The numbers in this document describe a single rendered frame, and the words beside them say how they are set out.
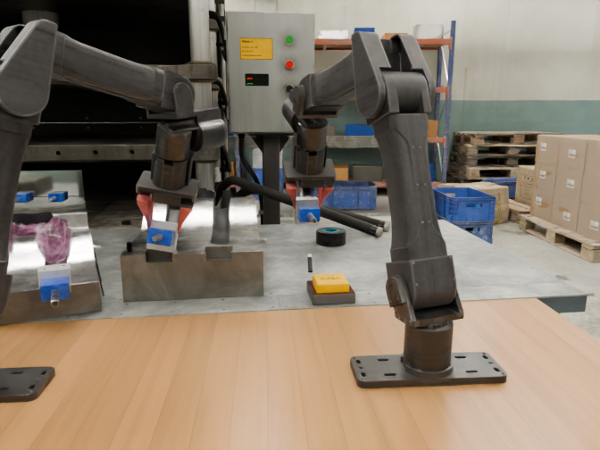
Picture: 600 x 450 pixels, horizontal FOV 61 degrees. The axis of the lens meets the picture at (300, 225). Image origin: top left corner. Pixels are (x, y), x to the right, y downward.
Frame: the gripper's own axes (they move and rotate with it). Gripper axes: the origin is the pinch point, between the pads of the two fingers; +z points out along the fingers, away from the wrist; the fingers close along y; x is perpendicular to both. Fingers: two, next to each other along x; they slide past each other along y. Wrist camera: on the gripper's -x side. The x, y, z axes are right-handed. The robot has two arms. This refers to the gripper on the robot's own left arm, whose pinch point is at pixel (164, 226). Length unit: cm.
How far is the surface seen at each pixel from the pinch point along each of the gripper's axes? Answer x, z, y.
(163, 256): 0.2, 6.7, -0.5
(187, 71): -77, -8, 8
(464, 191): -351, 126, -233
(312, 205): -12.1, -3.4, -28.4
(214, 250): -0.8, 4.1, -9.8
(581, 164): -292, 60, -289
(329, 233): -30.0, 13.0, -37.8
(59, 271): 10.0, 6.2, 15.3
